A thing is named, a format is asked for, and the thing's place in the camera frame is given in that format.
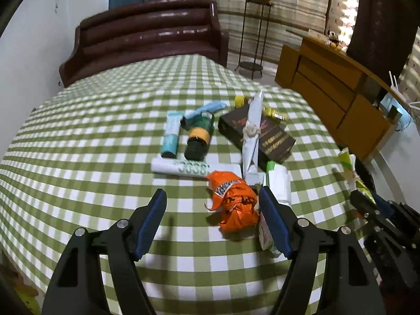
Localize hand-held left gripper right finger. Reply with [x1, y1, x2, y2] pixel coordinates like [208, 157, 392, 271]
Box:
[259, 186, 387, 315]

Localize dark brown leather sofa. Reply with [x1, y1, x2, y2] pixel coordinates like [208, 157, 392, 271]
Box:
[58, 0, 229, 88]

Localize small plush toy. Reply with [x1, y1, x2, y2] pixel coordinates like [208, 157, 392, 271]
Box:
[326, 30, 342, 48]

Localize small yellow red wrapper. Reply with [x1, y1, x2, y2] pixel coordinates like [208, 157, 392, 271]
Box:
[262, 107, 286, 121]

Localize wooden cabinet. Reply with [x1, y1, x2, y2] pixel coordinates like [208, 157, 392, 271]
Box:
[275, 36, 399, 163]

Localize green yellow snack packet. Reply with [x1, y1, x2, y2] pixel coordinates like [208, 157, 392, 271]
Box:
[338, 148, 375, 220]

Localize green white checkered tablecloth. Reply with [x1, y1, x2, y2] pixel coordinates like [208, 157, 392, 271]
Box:
[0, 54, 361, 315]

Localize floral lace curtain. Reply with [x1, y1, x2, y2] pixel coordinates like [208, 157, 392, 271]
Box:
[328, 0, 361, 50]

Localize black metal plant stand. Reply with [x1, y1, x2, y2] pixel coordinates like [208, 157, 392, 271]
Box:
[234, 0, 274, 80]

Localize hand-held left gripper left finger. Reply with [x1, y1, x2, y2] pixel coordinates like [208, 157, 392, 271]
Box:
[41, 188, 168, 315]

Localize light blue flat packet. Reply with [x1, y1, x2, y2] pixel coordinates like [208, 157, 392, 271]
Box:
[182, 101, 228, 128]

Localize striped beige curtain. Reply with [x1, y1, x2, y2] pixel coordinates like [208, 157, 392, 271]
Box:
[203, 0, 332, 73]

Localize white tube green print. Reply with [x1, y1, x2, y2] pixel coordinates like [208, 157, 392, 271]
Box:
[151, 157, 242, 181]

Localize orange wrapper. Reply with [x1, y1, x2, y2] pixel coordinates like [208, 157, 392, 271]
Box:
[204, 170, 260, 242]

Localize dark purple curtain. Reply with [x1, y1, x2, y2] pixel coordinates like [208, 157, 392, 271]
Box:
[346, 0, 420, 69]

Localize dark green bottle orange label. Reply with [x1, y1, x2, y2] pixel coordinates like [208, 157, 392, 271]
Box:
[184, 113, 215, 161]

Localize black box gold print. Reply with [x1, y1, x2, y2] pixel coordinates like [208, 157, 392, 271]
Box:
[217, 105, 296, 165]

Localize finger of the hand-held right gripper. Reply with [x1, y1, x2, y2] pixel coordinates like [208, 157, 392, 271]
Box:
[350, 190, 381, 228]
[373, 193, 414, 221]

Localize silver wrapper tied with twine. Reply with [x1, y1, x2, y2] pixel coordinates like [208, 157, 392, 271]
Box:
[241, 91, 265, 184]

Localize white green plastic packet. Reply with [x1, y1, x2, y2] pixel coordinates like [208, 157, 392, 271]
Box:
[258, 161, 292, 256]

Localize teal white tube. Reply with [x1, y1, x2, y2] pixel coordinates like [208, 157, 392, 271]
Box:
[160, 112, 184, 158]

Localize white router with antennas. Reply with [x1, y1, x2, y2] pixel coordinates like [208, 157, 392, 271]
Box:
[381, 70, 420, 132]

